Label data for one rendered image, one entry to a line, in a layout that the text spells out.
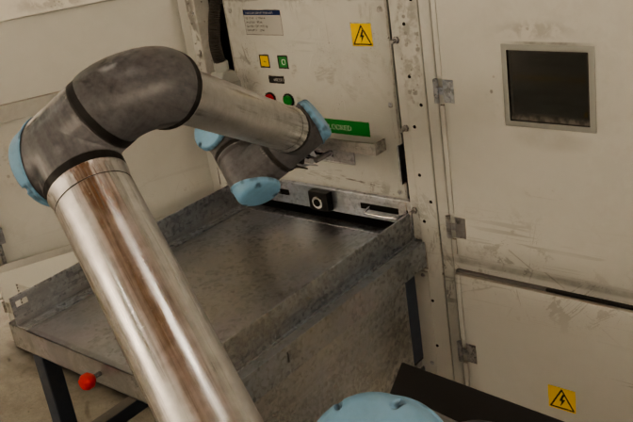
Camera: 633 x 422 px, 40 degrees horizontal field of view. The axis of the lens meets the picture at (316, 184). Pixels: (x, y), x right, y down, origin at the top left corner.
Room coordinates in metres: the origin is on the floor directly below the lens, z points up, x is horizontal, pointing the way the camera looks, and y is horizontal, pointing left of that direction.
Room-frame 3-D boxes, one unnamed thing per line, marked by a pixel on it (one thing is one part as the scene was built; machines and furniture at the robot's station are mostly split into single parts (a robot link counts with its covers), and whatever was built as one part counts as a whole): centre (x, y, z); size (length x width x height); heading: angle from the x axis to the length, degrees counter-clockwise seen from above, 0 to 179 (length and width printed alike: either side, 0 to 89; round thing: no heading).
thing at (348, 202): (1.99, -0.03, 0.89); 0.54 x 0.05 x 0.06; 48
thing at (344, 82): (1.98, -0.02, 1.15); 0.48 x 0.01 x 0.48; 48
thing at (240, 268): (1.69, 0.24, 0.82); 0.68 x 0.62 x 0.06; 138
